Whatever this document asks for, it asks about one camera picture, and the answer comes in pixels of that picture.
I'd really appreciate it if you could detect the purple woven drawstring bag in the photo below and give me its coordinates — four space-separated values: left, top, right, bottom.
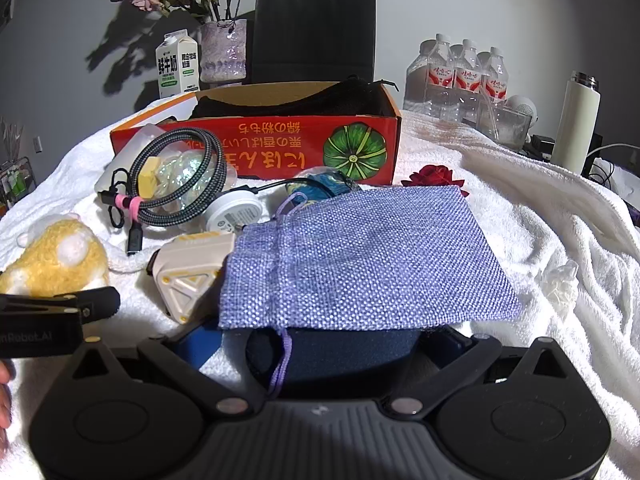
217 185 523 396

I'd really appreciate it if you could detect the blue yellow printed pouch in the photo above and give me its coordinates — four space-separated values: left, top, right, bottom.
285 170 363 209

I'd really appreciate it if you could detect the small yellow block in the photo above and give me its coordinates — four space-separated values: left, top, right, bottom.
130 157 161 199

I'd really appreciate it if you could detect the black electronic box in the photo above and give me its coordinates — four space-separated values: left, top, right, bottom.
522 134 556 162

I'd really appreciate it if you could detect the black paper bag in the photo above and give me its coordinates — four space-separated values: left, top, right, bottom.
250 0 377 86

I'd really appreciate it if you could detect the white round speaker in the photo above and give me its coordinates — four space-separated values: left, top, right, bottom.
502 95 540 122

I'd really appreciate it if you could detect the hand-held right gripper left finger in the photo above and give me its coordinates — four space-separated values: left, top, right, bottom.
70 317 266 418

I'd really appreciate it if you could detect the white thermos bottle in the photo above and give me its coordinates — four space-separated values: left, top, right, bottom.
550 72 601 176

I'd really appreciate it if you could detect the crumpled white tissue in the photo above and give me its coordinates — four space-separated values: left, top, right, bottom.
542 260 581 306

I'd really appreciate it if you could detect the red artificial rose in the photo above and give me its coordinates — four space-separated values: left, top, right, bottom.
400 164 471 199

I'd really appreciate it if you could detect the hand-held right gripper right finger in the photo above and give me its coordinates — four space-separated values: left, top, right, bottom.
382 330 568 418

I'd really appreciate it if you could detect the beige plastic device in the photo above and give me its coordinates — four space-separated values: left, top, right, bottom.
146 231 238 324

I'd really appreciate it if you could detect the clear water bottle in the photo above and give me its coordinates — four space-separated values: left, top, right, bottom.
477 46 509 111
447 39 484 123
404 34 454 121

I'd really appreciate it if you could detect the metal wire rack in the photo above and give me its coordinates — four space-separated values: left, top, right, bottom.
0 120 36 211

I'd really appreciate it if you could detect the white milk carton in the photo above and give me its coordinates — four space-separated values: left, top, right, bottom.
156 30 201 101

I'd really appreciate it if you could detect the clear glass container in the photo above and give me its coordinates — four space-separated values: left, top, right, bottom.
475 102 534 149

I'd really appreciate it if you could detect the white round plastic jar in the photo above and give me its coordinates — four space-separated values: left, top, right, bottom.
205 191 266 234

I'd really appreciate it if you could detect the yellow plush toy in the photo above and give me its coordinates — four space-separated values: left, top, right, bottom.
0 212 112 299

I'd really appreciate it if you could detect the purple glass vase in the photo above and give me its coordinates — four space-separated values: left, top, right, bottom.
200 19 248 84

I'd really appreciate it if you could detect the red cardboard box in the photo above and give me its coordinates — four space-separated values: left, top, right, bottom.
110 81 403 186

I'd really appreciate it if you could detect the dark blue fabric case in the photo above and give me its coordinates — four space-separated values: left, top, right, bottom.
245 327 426 397

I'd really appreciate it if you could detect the person's left hand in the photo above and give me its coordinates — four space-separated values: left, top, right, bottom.
0 360 16 432

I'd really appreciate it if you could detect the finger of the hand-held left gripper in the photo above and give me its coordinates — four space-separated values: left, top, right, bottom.
0 287 121 319

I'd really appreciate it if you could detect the grey braided charging cable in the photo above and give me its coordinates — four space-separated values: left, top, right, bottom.
125 127 227 257

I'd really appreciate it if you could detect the white cable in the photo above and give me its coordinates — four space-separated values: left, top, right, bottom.
587 143 640 159

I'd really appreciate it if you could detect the iridescent clear plastic bag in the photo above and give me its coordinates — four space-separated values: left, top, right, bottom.
150 150 236 212

